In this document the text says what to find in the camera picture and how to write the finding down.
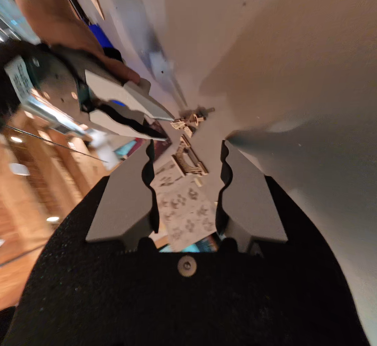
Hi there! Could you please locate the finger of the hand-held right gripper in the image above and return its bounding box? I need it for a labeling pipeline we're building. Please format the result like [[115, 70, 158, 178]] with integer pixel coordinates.
[[88, 107, 169, 142], [85, 69, 175, 121]]

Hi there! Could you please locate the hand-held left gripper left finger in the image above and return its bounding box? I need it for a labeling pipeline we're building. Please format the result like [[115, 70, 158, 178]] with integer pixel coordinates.
[[85, 139, 160, 251]]

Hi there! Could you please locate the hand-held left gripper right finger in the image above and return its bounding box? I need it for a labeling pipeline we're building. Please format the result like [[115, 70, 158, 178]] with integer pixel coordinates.
[[216, 140, 288, 254]]

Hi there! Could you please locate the wooden tower spire assembly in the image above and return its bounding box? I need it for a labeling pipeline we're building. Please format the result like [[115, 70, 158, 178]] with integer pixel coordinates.
[[170, 106, 215, 138]]

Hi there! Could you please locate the person's right forearm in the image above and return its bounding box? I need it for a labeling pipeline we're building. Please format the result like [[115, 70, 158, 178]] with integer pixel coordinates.
[[0, 0, 103, 58]]

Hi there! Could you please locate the grey desk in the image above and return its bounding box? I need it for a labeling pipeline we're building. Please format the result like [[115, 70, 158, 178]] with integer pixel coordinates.
[[62, 0, 377, 346]]

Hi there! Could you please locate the assembly diagram instruction sheet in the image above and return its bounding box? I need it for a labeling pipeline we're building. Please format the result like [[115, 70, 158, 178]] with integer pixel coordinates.
[[150, 161, 218, 252]]

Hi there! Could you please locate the wooden tower base model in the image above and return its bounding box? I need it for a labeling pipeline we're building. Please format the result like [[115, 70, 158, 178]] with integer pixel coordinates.
[[172, 135, 209, 177]]

